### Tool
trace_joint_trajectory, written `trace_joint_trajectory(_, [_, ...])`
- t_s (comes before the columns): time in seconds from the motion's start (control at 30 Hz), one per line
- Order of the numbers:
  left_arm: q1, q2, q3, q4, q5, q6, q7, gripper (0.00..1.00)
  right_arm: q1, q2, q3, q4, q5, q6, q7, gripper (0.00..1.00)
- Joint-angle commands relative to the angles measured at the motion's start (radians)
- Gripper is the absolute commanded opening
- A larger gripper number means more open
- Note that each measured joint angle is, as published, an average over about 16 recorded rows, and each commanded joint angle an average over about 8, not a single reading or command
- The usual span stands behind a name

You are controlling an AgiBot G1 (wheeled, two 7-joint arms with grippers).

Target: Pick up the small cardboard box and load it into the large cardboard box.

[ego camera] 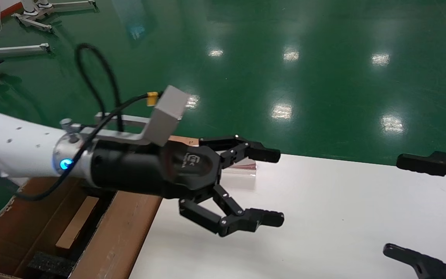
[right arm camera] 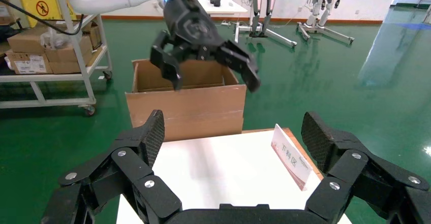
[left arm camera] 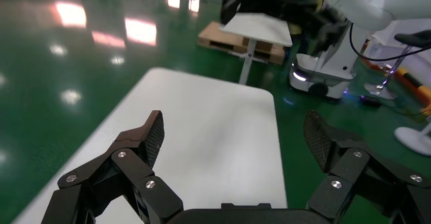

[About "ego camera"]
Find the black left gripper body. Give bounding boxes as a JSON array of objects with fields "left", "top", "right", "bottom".
[{"left": 89, "top": 140, "right": 223, "bottom": 200}]

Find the black foam block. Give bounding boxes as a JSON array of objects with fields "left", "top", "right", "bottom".
[{"left": 27, "top": 251, "right": 75, "bottom": 278}]

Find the white metal stand base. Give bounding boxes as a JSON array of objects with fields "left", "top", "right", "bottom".
[{"left": 11, "top": 0, "right": 98, "bottom": 32}]

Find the small cardboard box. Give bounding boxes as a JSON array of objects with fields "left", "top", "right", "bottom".
[{"left": 55, "top": 196, "right": 99, "bottom": 249}]

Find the large cardboard box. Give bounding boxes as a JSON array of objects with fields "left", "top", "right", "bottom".
[{"left": 0, "top": 176, "right": 163, "bottom": 279}]

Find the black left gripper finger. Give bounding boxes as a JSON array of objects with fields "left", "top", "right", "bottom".
[
  {"left": 199, "top": 134, "right": 281, "bottom": 169},
  {"left": 178, "top": 184, "right": 285, "bottom": 238}
]

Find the clear acrylic table sign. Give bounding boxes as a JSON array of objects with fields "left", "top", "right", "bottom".
[{"left": 223, "top": 157, "right": 257, "bottom": 178}]

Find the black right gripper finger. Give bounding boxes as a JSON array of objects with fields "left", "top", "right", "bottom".
[
  {"left": 383, "top": 244, "right": 446, "bottom": 279},
  {"left": 395, "top": 151, "right": 446, "bottom": 193}
]

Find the black cable with yellow tag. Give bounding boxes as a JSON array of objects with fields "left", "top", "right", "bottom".
[{"left": 0, "top": 92, "right": 158, "bottom": 202}]

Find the thick black looped cable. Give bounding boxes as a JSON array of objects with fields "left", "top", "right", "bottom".
[{"left": 75, "top": 43, "right": 125, "bottom": 133}]

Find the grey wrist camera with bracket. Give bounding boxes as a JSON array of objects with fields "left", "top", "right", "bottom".
[{"left": 94, "top": 85, "right": 191, "bottom": 147}]

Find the white metal stand leg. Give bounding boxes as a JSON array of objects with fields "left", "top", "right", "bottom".
[{"left": 0, "top": 43, "right": 51, "bottom": 57}]

